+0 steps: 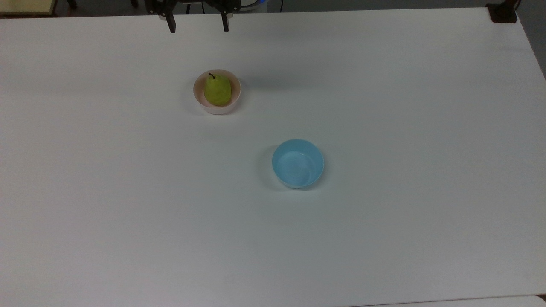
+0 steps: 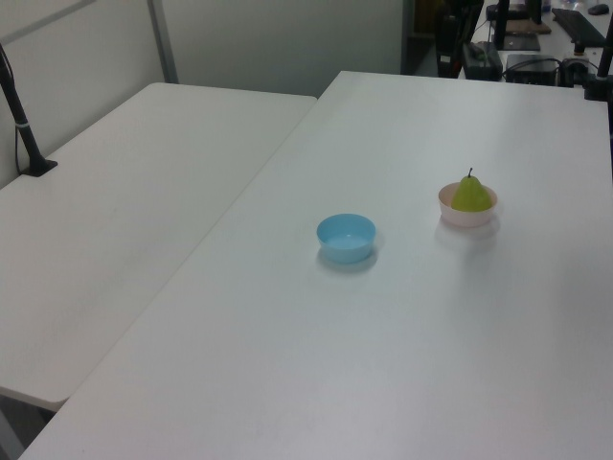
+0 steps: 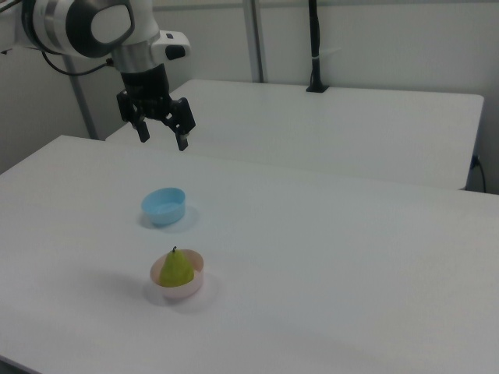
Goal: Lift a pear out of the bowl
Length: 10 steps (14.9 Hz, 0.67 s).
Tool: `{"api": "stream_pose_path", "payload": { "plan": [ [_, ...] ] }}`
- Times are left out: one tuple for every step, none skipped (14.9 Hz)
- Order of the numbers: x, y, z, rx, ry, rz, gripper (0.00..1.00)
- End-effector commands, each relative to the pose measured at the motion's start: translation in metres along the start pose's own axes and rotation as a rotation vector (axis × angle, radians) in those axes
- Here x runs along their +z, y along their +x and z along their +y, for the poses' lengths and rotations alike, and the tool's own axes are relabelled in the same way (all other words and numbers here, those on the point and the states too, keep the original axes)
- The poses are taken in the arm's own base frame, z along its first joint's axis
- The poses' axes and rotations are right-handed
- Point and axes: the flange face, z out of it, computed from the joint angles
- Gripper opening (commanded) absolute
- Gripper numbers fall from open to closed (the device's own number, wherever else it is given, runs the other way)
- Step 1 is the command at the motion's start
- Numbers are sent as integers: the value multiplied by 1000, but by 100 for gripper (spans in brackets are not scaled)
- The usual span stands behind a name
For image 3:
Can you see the white table with grey edge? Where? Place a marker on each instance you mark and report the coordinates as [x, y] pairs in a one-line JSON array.
[[312, 128]]

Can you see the aluminium frame post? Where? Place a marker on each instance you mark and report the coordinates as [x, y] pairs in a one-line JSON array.
[[83, 105], [255, 39]]

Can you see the blue plastic bowl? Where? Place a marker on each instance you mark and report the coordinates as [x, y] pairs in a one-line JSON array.
[[163, 212]]

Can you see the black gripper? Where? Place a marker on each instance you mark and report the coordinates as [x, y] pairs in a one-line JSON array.
[[146, 87]]

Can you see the green pear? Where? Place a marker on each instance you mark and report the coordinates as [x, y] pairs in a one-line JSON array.
[[175, 270]]

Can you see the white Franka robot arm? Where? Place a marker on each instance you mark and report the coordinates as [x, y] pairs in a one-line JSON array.
[[58, 23]]

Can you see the black camera stand pole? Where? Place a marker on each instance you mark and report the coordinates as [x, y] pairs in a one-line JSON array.
[[316, 39]]

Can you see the pink plastic bowl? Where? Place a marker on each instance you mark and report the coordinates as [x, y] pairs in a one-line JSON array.
[[183, 291]]

